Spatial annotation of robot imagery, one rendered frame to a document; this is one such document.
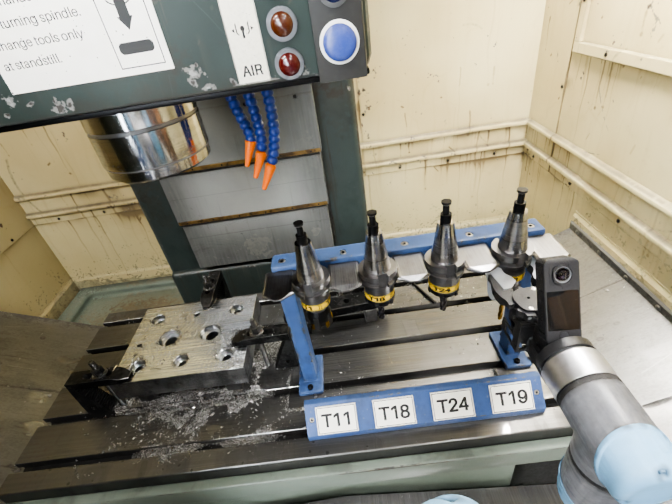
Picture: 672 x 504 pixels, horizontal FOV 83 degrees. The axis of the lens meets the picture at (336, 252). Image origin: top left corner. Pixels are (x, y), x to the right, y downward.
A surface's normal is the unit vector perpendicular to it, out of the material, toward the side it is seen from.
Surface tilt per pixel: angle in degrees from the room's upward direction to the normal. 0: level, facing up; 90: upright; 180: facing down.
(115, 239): 88
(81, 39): 90
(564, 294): 62
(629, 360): 24
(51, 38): 90
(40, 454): 0
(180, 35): 90
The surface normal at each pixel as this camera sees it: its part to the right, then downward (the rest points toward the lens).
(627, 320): -0.53, -0.68
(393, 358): -0.14, -0.81
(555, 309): -0.07, 0.13
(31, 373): 0.28, -0.79
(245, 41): 0.05, 0.57
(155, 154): 0.44, 0.47
